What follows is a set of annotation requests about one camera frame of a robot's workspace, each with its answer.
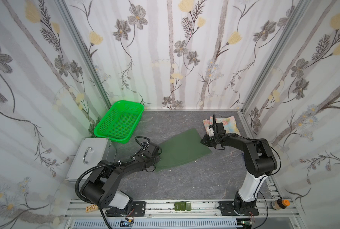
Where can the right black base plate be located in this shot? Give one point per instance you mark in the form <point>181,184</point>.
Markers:
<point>238,208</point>

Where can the aluminium mounting rail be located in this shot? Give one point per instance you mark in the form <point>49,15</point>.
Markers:
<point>207,208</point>

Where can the green terminal block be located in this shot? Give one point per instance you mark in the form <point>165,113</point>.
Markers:
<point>182,206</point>

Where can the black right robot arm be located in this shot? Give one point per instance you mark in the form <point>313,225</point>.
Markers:
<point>259,161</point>

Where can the green plastic basket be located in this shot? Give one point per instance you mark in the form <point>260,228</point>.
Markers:
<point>120,121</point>

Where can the white slotted cable duct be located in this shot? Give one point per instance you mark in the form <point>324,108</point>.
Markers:
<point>175,224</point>

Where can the dark green skirt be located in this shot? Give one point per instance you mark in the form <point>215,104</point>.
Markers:
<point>181,149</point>

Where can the small wooden block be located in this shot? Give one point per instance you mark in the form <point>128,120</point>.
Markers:
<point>91,208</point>

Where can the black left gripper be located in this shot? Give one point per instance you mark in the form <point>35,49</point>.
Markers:
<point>155,154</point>

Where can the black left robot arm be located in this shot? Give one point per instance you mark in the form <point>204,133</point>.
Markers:
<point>99,184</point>

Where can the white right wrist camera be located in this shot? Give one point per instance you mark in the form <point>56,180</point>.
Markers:
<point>210,131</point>

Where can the silver metal case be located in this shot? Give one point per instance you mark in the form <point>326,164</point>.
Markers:
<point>89,154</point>

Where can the orange capped bottle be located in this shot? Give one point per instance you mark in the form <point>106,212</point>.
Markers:
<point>280,204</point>

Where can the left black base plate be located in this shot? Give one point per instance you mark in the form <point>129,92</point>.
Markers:
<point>133,209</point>

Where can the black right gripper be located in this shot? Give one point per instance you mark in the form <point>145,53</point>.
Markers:
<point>206,141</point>

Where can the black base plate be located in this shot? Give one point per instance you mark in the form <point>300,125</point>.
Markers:
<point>238,208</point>
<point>133,209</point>

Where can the floral pastel skirt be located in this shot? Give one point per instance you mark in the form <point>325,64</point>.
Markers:
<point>229,124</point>

